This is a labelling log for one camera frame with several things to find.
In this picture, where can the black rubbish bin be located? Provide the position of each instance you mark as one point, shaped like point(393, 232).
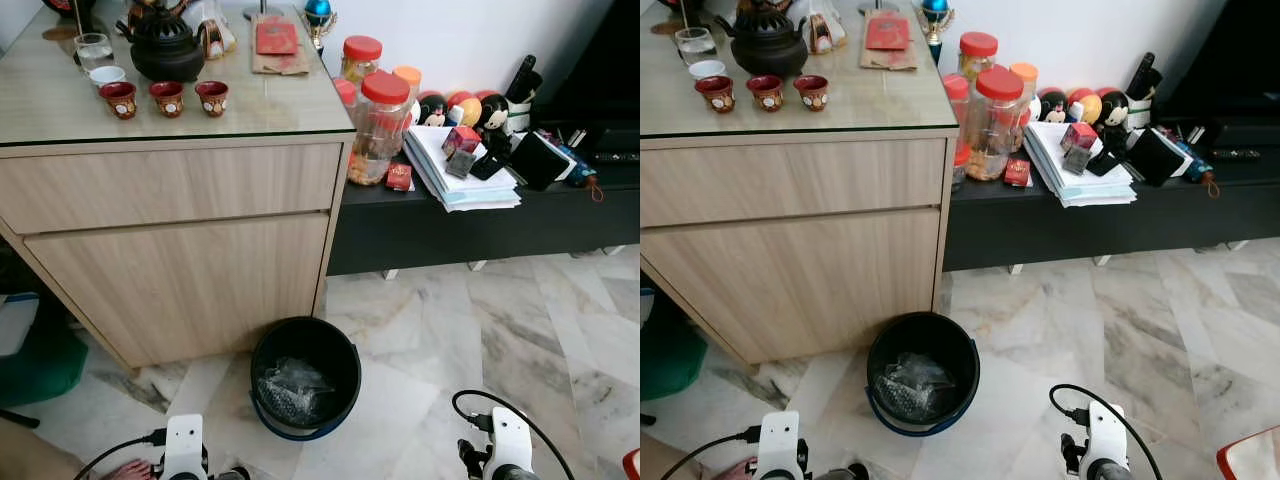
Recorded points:
point(925, 335)
point(310, 340)

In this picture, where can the clear plastic packaging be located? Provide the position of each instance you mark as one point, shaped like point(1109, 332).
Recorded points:
point(910, 385)
point(292, 390)

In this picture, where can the green plastic container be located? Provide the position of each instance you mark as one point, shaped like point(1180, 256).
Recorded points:
point(670, 365)
point(40, 370)

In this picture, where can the black tv console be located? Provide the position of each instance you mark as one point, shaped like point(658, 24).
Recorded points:
point(480, 235)
point(1100, 230)

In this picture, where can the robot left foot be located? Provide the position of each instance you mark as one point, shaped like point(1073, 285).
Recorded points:
point(845, 472)
point(232, 474)

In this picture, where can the person bare foot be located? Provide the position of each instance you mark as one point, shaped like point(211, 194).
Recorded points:
point(128, 470)
point(738, 470)

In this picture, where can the stack of white papers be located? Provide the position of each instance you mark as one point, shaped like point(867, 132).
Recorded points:
point(1075, 188)
point(455, 190)

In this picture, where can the small flat red box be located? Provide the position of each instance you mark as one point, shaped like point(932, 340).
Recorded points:
point(1018, 173)
point(399, 177)

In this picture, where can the black wallet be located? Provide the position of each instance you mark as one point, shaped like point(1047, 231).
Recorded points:
point(1158, 156)
point(540, 160)

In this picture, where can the red cube box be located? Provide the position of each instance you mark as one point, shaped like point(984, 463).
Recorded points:
point(462, 140)
point(1079, 136)

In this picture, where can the light wooden cabinet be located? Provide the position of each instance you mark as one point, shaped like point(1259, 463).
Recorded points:
point(170, 270)
point(800, 265)

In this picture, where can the tall black mouse figure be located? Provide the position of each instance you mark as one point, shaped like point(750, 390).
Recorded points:
point(493, 125)
point(1112, 120)

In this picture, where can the large red lid snack jar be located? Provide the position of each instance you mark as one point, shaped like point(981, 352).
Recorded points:
point(382, 130)
point(995, 125)

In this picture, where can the orange round toy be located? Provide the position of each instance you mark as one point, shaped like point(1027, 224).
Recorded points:
point(1088, 108)
point(468, 112)

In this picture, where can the white holder cup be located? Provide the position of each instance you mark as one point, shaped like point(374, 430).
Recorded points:
point(518, 115)
point(1137, 112)

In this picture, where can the short black mouse figure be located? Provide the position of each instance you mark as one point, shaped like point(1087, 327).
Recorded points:
point(1052, 106)
point(432, 110)

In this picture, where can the black remote control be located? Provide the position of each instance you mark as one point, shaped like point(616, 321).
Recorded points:
point(1143, 75)
point(523, 78)

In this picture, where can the orange lid jar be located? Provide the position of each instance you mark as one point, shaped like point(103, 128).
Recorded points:
point(1026, 73)
point(408, 78)

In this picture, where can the small red lid jar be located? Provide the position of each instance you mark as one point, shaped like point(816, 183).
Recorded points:
point(345, 92)
point(955, 88)

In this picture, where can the medium red lid jar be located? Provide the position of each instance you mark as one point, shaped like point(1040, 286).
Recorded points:
point(978, 50)
point(362, 55)

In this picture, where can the black television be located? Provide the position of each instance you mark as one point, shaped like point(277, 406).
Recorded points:
point(600, 60)
point(1225, 55)

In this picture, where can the red patterned tea cup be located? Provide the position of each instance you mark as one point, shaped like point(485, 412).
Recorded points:
point(716, 96)
point(212, 99)
point(766, 94)
point(119, 102)
point(167, 100)
point(812, 93)

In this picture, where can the brown paper envelope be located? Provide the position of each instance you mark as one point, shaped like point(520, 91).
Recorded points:
point(890, 60)
point(280, 64)

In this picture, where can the small white cup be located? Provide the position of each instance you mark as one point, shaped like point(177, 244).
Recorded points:
point(707, 70)
point(107, 76)

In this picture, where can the red packet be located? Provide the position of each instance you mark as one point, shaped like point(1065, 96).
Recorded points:
point(276, 38)
point(887, 33)

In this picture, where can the trophy with blue ball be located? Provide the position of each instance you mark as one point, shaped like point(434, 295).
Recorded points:
point(935, 12)
point(319, 15)

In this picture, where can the clear drinking glass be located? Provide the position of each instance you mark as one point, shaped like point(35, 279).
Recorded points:
point(93, 50)
point(695, 45)

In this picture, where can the black iron teapot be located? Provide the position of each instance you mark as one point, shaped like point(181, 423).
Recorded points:
point(165, 50)
point(765, 45)

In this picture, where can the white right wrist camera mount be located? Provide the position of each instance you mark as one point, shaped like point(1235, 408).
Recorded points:
point(510, 440)
point(1108, 435)

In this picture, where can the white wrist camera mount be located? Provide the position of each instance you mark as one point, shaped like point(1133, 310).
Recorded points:
point(510, 440)
point(184, 445)
point(780, 442)
point(1108, 435)

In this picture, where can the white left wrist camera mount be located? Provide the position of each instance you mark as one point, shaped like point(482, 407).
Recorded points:
point(780, 442)
point(184, 445)

